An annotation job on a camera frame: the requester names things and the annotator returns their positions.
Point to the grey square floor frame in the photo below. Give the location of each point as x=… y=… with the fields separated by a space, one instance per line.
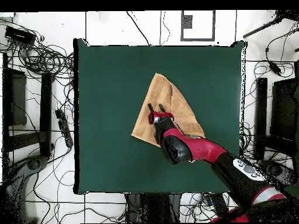
x=181 y=28

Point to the black power adapter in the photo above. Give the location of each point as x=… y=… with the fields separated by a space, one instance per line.
x=275 y=68

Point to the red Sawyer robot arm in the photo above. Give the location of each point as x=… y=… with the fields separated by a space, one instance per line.
x=203 y=149

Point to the tan terry towel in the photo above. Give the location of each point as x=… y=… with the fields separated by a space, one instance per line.
x=158 y=93

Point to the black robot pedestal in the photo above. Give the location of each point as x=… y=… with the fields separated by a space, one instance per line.
x=154 y=207

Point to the black stand frame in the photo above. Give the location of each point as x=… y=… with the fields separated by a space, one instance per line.
x=45 y=112
x=261 y=116

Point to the black flat power strip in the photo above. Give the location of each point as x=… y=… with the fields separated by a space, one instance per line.
x=219 y=203

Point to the grey stand base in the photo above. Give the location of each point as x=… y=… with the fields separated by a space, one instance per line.
x=32 y=164
x=279 y=171

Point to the black tripod leg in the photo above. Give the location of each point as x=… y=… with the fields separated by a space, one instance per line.
x=261 y=28

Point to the black electronics box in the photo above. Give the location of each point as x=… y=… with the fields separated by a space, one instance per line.
x=19 y=35

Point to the dark green table cloth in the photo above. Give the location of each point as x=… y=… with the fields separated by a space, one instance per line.
x=112 y=93

